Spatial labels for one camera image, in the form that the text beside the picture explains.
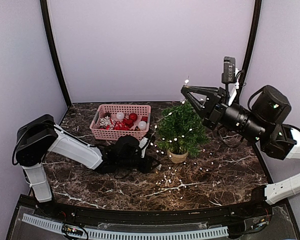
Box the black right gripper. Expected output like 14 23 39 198
181 84 267 143

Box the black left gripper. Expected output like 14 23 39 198
118 154 161 175

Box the fairy light string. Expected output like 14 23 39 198
149 76 216 193

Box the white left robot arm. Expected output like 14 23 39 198
11 114 161 218

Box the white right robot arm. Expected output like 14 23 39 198
181 85 300 161

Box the beige tree pot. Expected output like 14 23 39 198
167 150 189 164

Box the small green christmas tree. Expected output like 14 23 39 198
156 100 209 158

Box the white ball ornament right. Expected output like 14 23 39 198
138 120 147 131

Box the white ball ornament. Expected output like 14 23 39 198
116 112 125 121
138 120 147 131

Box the red ball ornament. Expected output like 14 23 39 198
129 113 138 122

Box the pink plastic basket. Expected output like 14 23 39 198
89 104 151 141

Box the white snowflake ornament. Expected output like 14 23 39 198
99 116 113 128

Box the white slotted cable duct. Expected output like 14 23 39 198
21 213 229 240

